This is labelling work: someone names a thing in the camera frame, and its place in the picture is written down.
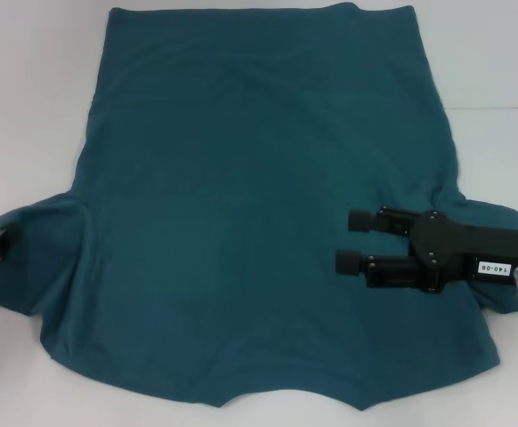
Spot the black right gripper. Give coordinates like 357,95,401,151
336,205,518,294

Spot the teal blue t-shirt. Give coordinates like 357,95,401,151
0,3,518,399

